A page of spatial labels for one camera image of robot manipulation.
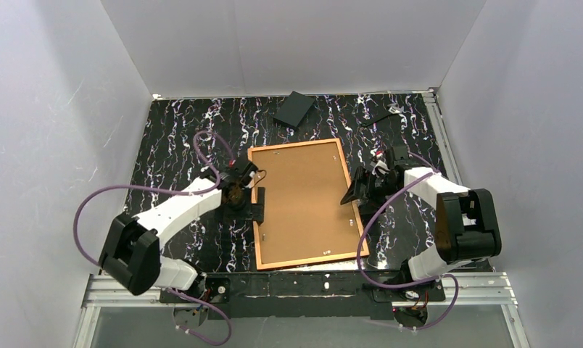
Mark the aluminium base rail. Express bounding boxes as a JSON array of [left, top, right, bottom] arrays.
[[74, 270, 529, 347]]

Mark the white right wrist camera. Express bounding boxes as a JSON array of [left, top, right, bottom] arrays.
[[370, 151, 390, 177]]

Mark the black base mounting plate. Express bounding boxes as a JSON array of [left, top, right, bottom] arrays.
[[185, 270, 445, 320]]

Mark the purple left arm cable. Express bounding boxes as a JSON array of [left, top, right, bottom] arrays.
[[73, 130, 233, 347]]

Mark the black square block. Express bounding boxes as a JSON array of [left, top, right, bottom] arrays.
[[273, 91, 315, 130]]

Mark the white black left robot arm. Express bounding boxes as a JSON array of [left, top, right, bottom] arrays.
[[98, 159, 267, 297]]

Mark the orange picture frame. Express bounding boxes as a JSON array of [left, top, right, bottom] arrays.
[[247, 138, 371, 272]]

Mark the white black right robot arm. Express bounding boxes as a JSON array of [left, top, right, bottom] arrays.
[[340, 145, 503, 289]]

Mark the brown cardboard backing board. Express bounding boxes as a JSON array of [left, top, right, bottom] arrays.
[[251, 142, 365, 266]]

